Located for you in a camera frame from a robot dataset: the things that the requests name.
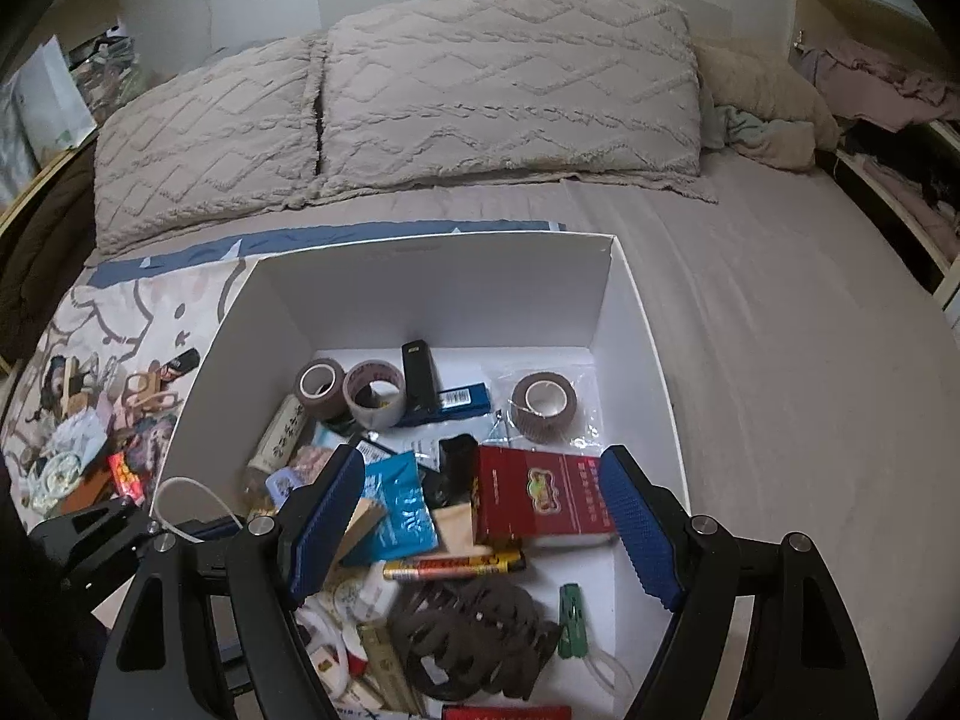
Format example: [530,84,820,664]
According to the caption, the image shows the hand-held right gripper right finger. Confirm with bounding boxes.
[598,444,878,720]

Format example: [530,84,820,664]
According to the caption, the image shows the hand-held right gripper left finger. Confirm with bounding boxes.
[88,444,368,720]

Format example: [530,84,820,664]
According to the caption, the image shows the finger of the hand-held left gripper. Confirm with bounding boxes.
[154,511,248,545]

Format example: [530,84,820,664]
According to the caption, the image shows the white tube loop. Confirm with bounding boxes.
[150,476,248,545]

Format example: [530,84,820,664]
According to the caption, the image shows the green clothes peg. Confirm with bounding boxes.
[556,583,587,657]

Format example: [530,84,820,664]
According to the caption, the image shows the black lighter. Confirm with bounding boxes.
[401,341,437,415]

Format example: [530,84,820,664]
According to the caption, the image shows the white shoe box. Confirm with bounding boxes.
[146,232,691,720]

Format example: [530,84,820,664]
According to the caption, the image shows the brown leather pouch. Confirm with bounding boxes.
[56,469,113,515]

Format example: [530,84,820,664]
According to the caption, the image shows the blue foil packet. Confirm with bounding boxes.
[360,450,440,552]

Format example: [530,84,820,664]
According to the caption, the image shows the white round jar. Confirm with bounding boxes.
[322,562,398,623]

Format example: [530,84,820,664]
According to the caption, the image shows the patterned fabric pouch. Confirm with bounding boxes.
[30,450,83,503]

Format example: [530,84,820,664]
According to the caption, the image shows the red snack packet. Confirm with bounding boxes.
[107,454,143,503]

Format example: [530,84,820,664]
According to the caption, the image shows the cream tube bottle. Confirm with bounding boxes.
[247,394,310,473]

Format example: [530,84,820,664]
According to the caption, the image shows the dark floral hair claw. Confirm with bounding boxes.
[124,420,177,473]
[41,356,76,413]

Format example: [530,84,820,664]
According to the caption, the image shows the crumpled white tissue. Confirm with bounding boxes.
[52,412,110,458]

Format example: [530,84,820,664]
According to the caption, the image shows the beige tape roll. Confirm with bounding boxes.
[341,360,407,432]

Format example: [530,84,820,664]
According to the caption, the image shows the red box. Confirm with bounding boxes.
[471,444,620,545]

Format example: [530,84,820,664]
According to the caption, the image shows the brown paper piece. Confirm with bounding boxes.
[431,502,477,560]

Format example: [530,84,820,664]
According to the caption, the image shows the yellow marker pen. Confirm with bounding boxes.
[382,551,526,582]

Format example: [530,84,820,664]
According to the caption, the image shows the black pouch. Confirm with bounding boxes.
[435,433,481,507]

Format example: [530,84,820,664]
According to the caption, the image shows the wrapped brown tape roll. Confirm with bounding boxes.
[484,364,601,458]

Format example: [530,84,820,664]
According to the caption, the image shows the rose gold scissors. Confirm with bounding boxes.
[124,364,185,410]

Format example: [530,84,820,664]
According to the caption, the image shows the clear plastic clip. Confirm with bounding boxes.
[577,649,635,698]

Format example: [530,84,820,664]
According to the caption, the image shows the yellow flat ruler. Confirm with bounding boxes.
[358,619,425,717]

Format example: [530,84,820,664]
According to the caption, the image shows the blue flat box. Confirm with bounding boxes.
[405,384,492,428]

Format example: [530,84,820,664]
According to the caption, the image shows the red flat packet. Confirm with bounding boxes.
[441,703,572,720]

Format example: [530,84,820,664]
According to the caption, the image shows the cartoon printed blanket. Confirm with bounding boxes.
[0,219,563,541]

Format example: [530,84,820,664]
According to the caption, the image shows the bed with beige sheet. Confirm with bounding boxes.
[0,157,960,720]

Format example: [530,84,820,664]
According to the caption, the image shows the brown folded quilt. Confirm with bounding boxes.
[0,154,98,368]

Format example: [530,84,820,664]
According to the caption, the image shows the beige knitted pillow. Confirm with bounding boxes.
[315,0,717,203]
[94,34,327,256]

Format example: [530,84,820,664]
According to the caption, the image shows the grey-green cloth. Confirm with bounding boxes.
[705,105,773,155]

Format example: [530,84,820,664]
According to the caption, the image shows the white tote bag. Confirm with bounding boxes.
[11,37,98,151]

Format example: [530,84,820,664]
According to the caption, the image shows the dark clothes pile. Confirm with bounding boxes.
[836,116,960,241]

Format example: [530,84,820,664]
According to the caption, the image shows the beige plush blanket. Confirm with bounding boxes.
[697,41,841,173]

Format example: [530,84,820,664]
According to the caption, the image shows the clear box of clutter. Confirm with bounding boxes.
[67,22,143,102]

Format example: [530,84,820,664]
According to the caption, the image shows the pink clothes pile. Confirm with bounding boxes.
[795,37,960,128]

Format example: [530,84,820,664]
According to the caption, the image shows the grey headboard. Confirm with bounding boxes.
[315,0,732,38]

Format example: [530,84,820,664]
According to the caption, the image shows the wall niche shelf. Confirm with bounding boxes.
[787,0,960,331]

